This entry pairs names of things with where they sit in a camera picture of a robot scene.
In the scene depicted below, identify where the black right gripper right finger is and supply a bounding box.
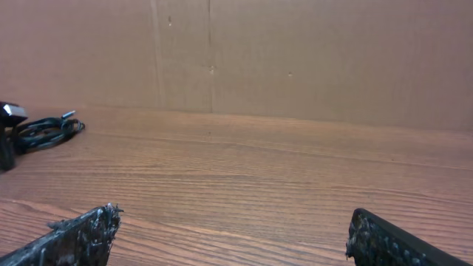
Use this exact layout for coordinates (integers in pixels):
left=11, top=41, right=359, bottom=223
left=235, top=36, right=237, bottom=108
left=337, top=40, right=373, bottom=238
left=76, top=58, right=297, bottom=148
left=345, top=208, right=469, bottom=266

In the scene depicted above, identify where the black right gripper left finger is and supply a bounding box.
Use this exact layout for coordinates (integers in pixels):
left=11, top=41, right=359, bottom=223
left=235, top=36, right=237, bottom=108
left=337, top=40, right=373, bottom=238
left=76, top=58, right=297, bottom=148
left=1, top=203, right=123, bottom=266

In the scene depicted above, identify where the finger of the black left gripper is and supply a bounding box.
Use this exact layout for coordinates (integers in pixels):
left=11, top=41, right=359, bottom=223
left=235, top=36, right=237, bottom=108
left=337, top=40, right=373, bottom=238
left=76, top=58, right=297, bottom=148
left=1, top=125, right=16, bottom=171

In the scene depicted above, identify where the black USB cable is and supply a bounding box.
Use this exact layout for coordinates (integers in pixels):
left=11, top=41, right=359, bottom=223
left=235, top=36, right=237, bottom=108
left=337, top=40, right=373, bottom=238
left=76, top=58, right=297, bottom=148
left=10, top=109, right=86, bottom=154

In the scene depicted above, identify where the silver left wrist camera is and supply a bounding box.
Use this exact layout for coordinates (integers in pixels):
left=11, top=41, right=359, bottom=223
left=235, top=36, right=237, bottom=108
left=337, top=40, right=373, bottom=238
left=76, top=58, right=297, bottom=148
left=1, top=101, right=28, bottom=127

